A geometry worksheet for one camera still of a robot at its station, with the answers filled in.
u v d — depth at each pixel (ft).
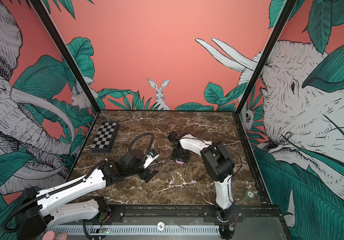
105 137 3.32
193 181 2.80
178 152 2.63
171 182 2.76
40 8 2.30
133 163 1.90
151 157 2.18
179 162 2.95
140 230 2.30
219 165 1.68
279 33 2.56
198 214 2.46
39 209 1.30
